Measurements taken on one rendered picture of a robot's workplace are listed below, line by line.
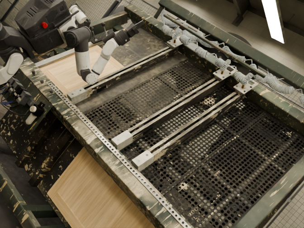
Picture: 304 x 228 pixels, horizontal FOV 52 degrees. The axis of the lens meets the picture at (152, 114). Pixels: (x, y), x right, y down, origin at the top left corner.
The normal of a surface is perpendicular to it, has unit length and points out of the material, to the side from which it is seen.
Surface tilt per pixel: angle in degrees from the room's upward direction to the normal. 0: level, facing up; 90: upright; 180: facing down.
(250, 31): 90
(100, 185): 90
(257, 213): 52
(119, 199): 90
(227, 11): 90
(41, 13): 82
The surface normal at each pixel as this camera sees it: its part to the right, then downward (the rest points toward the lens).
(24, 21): -0.32, -0.36
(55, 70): 0.07, -0.69
